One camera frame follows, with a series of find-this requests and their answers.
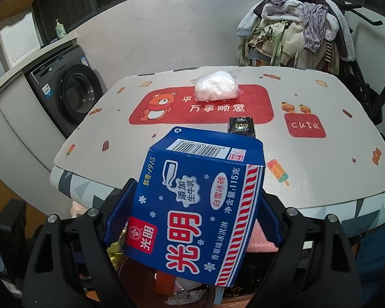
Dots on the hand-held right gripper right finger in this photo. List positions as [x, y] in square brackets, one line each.
[271, 224]

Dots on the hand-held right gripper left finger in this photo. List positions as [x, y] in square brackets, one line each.
[115, 218]

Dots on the blue ice cream box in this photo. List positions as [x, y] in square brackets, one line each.
[186, 215]

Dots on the pink cloth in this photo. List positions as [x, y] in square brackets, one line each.
[260, 240]

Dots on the printed tablecloth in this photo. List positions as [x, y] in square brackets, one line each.
[308, 166]

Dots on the small black packet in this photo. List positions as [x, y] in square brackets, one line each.
[241, 126]

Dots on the black chair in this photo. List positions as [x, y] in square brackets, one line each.
[9, 224]

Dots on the dark grey washing machine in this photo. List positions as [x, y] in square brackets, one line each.
[77, 93]

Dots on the white bubble wrap bundle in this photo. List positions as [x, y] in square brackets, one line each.
[216, 85]

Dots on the green soap bottle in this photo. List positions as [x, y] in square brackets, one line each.
[60, 30]

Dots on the pile of clothes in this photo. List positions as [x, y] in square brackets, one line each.
[292, 29]

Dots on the white perforated basket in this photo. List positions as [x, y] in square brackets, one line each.
[19, 41]

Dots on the black metal frame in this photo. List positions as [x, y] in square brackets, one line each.
[362, 80]

